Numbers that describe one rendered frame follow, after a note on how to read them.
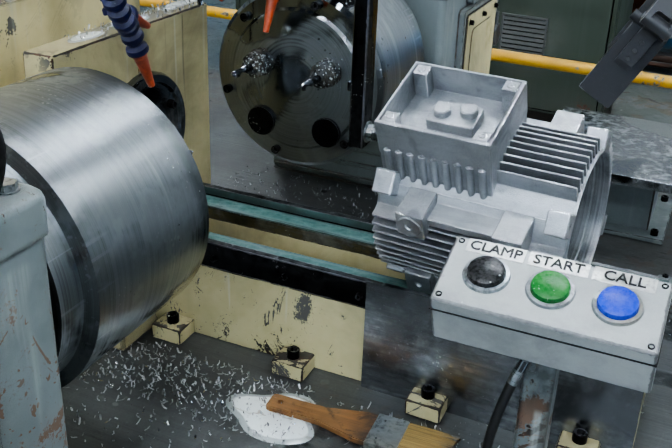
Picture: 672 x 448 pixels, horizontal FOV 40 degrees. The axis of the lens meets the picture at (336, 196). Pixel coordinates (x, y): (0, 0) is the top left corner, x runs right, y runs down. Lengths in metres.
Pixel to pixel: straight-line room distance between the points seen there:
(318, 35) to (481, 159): 0.42
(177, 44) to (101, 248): 0.49
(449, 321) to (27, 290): 0.31
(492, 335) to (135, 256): 0.29
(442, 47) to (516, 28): 2.72
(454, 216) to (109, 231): 0.34
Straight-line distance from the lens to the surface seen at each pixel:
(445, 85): 0.96
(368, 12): 1.08
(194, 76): 1.21
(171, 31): 1.16
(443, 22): 1.39
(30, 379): 0.68
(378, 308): 0.97
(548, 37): 4.10
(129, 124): 0.80
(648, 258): 1.39
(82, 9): 1.21
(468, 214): 0.90
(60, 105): 0.79
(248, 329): 1.08
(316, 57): 1.22
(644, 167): 1.39
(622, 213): 1.46
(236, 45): 1.28
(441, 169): 0.90
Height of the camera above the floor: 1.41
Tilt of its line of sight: 24 degrees down
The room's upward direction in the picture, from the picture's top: 2 degrees clockwise
